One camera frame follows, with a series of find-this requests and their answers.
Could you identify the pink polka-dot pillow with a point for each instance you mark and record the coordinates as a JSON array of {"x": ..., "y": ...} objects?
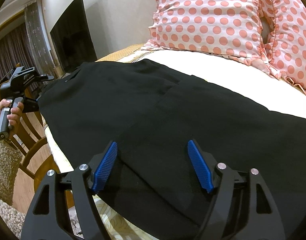
[
  {"x": 227, "y": 28},
  {"x": 286, "y": 43}
]

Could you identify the beige shaggy rug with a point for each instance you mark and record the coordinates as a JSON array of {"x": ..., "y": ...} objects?
[{"x": 10, "y": 159}]

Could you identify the right pink polka-dot pillow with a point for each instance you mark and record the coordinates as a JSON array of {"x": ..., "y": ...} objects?
[{"x": 286, "y": 43}]

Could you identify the black pants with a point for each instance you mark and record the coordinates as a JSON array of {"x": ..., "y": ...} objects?
[{"x": 173, "y": 139}]

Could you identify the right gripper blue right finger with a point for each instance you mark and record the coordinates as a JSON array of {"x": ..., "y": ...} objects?
[{"x": 217, "y": 179}]

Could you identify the dark window curtain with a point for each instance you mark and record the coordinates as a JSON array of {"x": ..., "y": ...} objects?
[{"x": 26, "y": 45}]

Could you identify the left pink polka-dot pillow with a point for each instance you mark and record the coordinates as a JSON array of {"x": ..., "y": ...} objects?
[{"x": 227, "y": 28}]

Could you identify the black television screen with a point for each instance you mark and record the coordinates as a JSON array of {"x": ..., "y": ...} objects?
[{"x": 71, "y": 37}]

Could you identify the person's left hand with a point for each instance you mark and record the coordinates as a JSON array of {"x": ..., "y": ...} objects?
[{"x": 15, "y": 113}]

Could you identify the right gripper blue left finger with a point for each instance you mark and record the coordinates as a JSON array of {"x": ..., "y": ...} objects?
[{"x": 85, "y": 182}]

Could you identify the wooden chair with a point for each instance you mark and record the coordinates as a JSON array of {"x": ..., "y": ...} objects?
[{"x": 36, "y": 158}]

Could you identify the yellow patterned bed mattress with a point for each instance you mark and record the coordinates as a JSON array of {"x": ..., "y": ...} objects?
[{"x": 182, "y": 84}]

